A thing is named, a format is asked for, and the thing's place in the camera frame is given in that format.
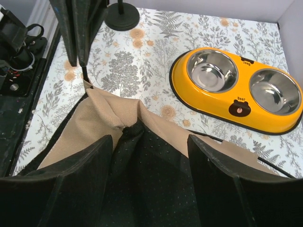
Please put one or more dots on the floral table mat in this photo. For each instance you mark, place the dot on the floral table mat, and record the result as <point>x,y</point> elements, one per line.
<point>136,64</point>

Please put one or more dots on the beige fabric pet tent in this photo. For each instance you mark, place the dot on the beige fabric pet tent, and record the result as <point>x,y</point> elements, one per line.
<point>149,182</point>

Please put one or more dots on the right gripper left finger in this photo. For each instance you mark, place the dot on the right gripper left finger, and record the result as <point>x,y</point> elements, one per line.
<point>68,193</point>

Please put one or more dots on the black microphone stand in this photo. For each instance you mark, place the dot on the black microphone stand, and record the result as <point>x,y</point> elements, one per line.
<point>122,16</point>

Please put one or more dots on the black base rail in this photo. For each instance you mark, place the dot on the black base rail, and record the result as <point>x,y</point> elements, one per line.
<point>16,112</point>

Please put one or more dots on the yellow double pet bowl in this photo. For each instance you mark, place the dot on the yellow double pet bowl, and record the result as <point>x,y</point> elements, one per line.
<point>237,90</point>

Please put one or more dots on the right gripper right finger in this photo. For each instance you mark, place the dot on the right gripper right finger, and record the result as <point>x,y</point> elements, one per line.
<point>232,194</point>

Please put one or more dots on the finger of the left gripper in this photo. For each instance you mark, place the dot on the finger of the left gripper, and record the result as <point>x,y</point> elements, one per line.
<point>87,18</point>
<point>64,15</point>

